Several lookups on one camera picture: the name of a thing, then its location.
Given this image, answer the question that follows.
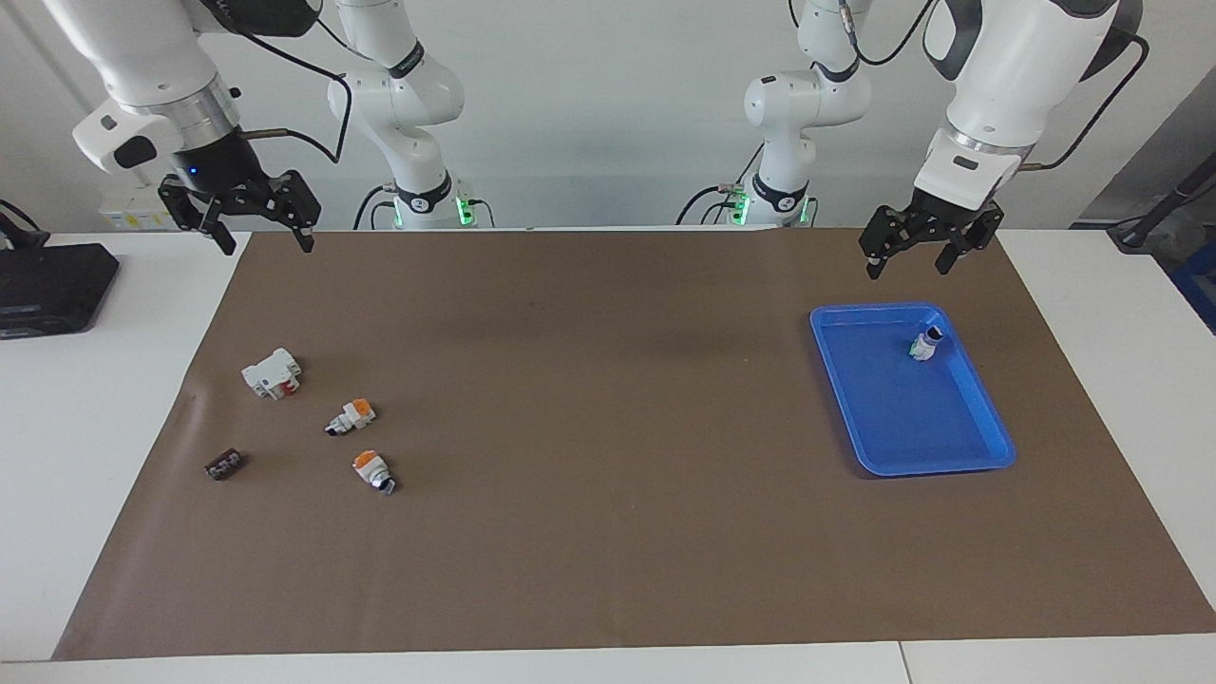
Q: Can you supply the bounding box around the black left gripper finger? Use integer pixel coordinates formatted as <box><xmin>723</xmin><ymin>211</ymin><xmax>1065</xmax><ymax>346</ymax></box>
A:
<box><xmin>859</xmin><ymin>204</ymin><xmax>927</xmax><ymax>281</ymax></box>
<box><xmin>936</xmin><ymin>201</ymin><xmax>1005</xmax><ymax>276</ymax></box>

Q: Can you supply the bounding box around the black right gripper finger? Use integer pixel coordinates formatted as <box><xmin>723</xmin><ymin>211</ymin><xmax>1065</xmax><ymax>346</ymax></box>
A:
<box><xmin>252</xmin><ymin>171</ymin><xmax>321</xmax><ymax>254</ymax></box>
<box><xmin>159</xmin><ymin>176</ymin><xmax>237</xmax><ymax>256</ymax></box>

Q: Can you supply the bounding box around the orange-based switch with black knob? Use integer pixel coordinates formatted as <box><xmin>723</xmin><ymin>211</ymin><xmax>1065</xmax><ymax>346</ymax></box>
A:
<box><xmin>352</xmin><ymin>450</ymin><xmax>396</xmax><ymax>495</ymax></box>

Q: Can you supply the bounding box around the black flat device box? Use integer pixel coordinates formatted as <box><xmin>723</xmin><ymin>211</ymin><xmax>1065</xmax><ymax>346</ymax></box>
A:
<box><xmin>0</xmin><ymin>243</ymin><xmax>121</xmax><ymax>338</ymax></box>

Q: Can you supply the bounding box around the white circuit breaker with red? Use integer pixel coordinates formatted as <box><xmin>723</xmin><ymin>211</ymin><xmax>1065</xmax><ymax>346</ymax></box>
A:
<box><xmin>241</xmin><ymin>349</ymin><xmax>303</xmax><ymax>401</ymax></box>

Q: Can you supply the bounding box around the blue plastic tray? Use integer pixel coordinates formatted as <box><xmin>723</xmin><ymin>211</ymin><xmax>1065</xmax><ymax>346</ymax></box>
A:
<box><xmin>809</xmin><ymin>302</ymin><xmax>1017</xmax><ymax>477</ymax></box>

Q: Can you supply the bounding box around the black stand pole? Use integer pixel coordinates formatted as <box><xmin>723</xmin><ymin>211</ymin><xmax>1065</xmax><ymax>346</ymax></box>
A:
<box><xmin>1107</xmin><ymin>152</ymin><xmax>1216</xmax><ymax>253</ymax></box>

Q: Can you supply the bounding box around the blue crate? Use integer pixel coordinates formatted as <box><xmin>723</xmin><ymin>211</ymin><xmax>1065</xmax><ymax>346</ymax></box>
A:
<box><xmin>1170</xmin><ymin>242</ymin><xmax>1216</xmax><ymax>333</ymax></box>

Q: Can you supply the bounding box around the brown table mat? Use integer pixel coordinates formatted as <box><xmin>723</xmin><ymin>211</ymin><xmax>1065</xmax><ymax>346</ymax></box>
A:
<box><xmin>52</xmin><ymin>228</ymin><xmax>1216</xmax><ymax>661</ymax></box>

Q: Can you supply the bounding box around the white wall socket box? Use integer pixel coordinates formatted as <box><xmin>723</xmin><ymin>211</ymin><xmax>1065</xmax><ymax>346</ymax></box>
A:
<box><xmin>100</xmin><ymin>185</ymin><xmax>181</xmax><ymax>231</ymax></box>

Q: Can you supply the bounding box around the black right arm base cable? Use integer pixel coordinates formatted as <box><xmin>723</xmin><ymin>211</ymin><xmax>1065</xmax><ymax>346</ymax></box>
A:
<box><xmin>353</xmin><ymin>185</ymin><xmax>395</xmax><ymax>231</ymax></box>

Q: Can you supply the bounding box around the black arm base cable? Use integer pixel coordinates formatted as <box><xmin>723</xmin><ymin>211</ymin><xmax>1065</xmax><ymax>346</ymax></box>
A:
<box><xmin>676</xmin><ymin>142</ymin><xmax>766</xmax><ymax>227</ymax></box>
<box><xmin>353</xmin><ymin>185</ymin><xmax>395</xmax><ymax>231</ymax></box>

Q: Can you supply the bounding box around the black plug with cable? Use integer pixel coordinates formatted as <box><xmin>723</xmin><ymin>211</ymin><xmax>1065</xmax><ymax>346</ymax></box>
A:
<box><xmin>0</xmin><ymin>199</ymin><xmax>48</xmax><ymax>251</ymax></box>

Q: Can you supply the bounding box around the black left arm base cable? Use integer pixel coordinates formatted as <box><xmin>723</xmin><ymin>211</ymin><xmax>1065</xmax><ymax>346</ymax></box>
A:
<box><xmin>676</xmin><ymin>142</ymin><xmax>766</xmax><ymax>227</ymax></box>

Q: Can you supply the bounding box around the orange-based switch with silver tip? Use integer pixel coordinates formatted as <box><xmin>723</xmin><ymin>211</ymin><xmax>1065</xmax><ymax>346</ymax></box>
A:
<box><xmin>325</xmin><ymin>399</ymin><xmax>376</xmax><ymax>437</ymax></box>

